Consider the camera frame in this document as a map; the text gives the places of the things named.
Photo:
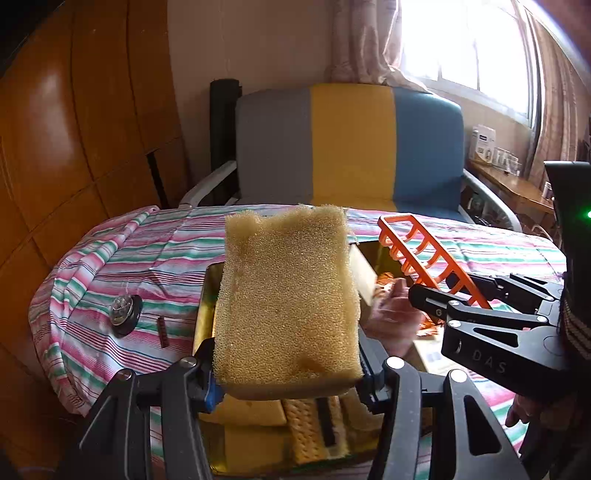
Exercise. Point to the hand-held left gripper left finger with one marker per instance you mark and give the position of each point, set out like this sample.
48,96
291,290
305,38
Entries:
210,392

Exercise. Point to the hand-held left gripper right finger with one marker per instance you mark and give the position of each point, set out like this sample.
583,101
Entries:
369,383

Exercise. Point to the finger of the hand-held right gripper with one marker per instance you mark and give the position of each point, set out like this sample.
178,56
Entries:
508,355
517,288

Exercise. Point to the orange plastic rack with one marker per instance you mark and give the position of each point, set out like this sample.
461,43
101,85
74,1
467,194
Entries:
429,258

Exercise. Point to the gold box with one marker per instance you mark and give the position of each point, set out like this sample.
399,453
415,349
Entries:
207,295

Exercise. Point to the person's right hand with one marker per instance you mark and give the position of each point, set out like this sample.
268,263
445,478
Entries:
519,410

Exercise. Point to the flat yellow sponge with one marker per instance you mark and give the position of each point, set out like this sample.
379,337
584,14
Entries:
249,411

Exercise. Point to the sponge with black stripe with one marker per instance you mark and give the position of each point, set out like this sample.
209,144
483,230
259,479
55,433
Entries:
333,424

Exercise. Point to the clear plastic bag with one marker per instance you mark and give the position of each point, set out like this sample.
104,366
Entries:
392,318

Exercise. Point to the beige cardboard box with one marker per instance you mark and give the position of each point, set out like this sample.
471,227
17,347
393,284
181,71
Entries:
434,357

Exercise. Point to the small brown stick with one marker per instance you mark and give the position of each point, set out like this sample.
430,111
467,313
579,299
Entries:
162,331

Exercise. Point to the ribbed yellow sponge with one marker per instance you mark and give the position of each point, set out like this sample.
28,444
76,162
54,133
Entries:
302,431

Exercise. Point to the wooden side desk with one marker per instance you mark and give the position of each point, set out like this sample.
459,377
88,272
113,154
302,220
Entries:
512,189

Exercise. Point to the white carton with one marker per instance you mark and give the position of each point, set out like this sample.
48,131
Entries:
364,279

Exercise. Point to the black round suction cup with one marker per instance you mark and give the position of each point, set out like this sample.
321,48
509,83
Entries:
125,314

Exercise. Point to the glass jars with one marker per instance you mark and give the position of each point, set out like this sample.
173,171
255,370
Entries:
507,160

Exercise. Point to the white box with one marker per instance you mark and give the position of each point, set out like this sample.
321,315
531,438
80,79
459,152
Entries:
483,144

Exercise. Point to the striped cloth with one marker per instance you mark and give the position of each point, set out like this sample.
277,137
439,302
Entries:
138,258

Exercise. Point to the pink curtain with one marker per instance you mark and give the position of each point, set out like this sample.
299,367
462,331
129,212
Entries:
563,92
369,41

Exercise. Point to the grey yellow blue chair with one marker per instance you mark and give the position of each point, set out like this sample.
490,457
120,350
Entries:
351,147

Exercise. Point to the window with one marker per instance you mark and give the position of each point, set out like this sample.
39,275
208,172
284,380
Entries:
466,46

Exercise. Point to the wooden wardrobe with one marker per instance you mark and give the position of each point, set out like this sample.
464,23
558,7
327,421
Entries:
83,138

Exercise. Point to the black upright post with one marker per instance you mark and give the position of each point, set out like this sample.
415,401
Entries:
224,129

